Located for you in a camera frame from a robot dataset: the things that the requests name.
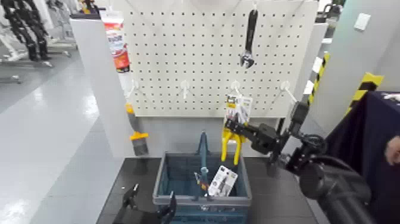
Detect white packaged tool card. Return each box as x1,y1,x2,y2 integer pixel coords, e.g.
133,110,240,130
207,165,239,198

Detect white robot stand frame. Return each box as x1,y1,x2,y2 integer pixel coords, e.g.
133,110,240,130
46,0,79,58

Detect white partition panel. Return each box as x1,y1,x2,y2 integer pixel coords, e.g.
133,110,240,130
70,17,136,158

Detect person in dark clothing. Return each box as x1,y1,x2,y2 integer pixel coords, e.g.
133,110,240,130
324,91,400,224

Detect white wall switch plate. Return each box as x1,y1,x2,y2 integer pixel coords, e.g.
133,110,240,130
354,13,371,32

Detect blue folding crate with handle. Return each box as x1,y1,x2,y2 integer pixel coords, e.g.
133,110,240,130
152,131,253,224

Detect yellow handled paint brush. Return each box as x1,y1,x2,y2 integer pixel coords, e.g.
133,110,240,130
125,103,150,157

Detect small red yellow tool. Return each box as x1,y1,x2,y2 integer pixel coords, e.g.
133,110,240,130
193,172,210,192

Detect black humanoid robot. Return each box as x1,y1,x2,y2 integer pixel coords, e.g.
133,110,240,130
0,0,51,62

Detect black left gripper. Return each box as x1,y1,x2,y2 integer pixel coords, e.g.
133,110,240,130
112,183,177,224

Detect black adjustable wrench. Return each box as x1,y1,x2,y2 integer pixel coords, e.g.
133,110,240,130
239,9,259,70

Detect white pegboard hook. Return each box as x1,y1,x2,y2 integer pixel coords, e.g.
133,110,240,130
280,81,299,104
230,80,244,98
126,79,140,99
180,80,190,100

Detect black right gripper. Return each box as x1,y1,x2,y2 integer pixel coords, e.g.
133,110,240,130
224,118,281,156

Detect yellow pliers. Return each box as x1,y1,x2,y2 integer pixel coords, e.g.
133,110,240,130
220,95,253,166

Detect person's bare hand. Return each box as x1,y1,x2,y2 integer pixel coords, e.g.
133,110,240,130
385,136,400,166

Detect red white sealant tube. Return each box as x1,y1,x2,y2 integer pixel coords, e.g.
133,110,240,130
100,10,132,74

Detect yellow black striped corner guard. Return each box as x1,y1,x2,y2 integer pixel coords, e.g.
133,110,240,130
304,52,331,107
345,72,385,115

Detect white perforated pegboard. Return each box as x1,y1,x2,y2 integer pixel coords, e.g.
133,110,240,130
120,0,320,119

